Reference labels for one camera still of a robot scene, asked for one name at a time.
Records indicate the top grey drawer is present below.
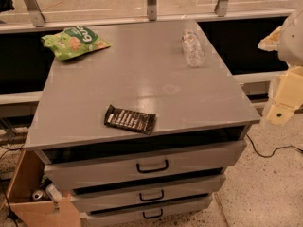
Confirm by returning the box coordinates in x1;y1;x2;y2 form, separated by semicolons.
45;140;246;190

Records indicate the grey drawer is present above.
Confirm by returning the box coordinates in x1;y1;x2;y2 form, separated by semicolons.
45;140;246;190
71;171;225;213
87;194;212;227

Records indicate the grey drawer cabinet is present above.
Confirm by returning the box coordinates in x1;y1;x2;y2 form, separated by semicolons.
24;19;262;227

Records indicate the middle grey drawer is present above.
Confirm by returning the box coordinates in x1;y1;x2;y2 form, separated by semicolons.
71;171;225;213

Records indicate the white bottle in box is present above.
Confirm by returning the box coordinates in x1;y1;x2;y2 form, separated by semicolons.
45;183;62;202

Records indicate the clear plastic water bottle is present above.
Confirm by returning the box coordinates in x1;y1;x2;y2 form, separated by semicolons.
182;29;205;68

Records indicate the green rice chip bag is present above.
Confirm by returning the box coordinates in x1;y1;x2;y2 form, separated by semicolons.
41;26;112;61

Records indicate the black floor cable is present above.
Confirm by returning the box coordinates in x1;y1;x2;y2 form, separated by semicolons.
245;133;303;159

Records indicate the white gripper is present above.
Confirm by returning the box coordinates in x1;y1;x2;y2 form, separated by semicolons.
258;4;303;126

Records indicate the cardboard box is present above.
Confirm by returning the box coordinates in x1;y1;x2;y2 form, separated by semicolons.
7;149;81;227

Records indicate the metal window railing frame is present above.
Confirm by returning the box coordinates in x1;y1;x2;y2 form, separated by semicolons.
0;0;303;33

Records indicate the bottom grey drawer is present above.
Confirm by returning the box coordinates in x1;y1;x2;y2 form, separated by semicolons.
87;194;212;227

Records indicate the dark chocolate bar wrapper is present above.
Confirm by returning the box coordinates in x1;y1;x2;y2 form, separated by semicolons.
104;105;156;135

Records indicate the soda can in box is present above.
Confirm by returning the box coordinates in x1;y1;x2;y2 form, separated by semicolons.
32;189;48;201

